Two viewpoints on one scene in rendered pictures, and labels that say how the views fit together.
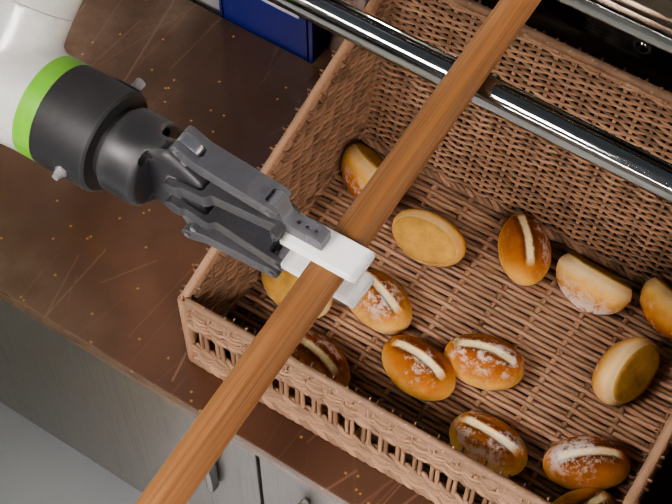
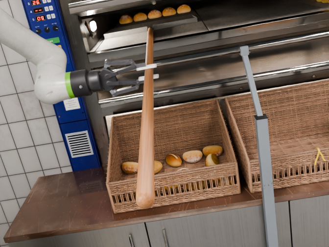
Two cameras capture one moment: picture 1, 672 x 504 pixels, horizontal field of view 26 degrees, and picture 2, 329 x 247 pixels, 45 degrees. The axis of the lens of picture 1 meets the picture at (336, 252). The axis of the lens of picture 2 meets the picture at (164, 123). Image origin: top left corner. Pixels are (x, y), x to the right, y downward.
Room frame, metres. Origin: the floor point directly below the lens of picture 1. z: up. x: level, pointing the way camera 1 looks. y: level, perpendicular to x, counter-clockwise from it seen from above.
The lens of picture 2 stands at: (-0.59, 0.63, 1.52)
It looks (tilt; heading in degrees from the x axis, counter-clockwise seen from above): 22 degrees down; 331
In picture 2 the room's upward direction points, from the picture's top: 11 degrees counter-clockwise
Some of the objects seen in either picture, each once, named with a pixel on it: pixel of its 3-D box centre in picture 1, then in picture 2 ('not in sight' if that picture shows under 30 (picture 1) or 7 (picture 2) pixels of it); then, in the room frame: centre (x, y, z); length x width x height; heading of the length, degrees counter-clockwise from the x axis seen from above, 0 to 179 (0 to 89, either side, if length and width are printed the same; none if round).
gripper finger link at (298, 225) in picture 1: (298, 219); (137, 63); (0.60, 0.03, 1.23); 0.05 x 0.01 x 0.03; 57
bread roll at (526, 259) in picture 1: (525, 244); (173, 159); (0.96, -0.24, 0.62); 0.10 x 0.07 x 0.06; 4
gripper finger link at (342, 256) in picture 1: (327, 248); (146, 66); (0.59, 0.01, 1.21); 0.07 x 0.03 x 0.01; 57
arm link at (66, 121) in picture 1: (96, 127); (82, 83); (0.72, 0.20, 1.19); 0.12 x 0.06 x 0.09; 147
